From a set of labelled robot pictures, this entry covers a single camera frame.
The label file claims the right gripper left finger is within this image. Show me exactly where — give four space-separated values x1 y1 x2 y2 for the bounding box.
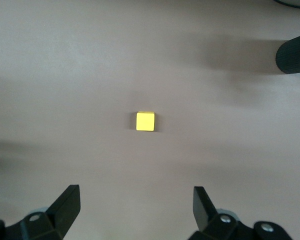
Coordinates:
4 184 81 240

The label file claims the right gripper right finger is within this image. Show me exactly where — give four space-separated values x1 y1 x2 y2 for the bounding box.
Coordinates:
188 186 256 240

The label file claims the black cable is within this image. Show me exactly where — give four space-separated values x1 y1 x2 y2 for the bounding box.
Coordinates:
273 0 300 10

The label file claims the black foam cylinder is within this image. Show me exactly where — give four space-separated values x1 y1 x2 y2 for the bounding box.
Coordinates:
273 31 300 75

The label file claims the yellow cube block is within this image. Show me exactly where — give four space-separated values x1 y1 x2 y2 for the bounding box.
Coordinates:
135 110 156 132

